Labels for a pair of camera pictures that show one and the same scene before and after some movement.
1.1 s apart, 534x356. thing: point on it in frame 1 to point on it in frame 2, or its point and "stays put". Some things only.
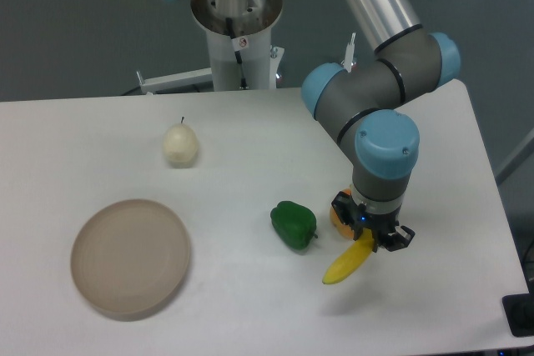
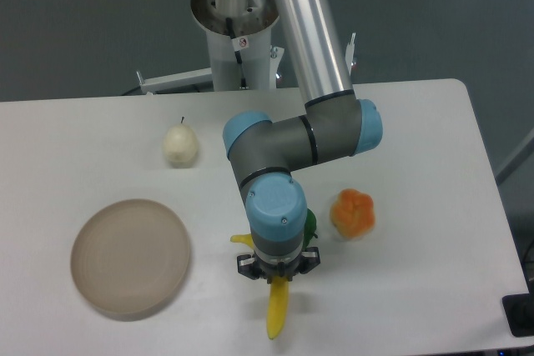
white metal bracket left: x=185 y=78 stays put
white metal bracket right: x=350 y=54 stays put
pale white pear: x=180 y=145 stays put
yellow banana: x=350 y=258 to x=278 y=297
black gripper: x=381 y=224 to x=251 y=268
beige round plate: x=129 y=257 stays put
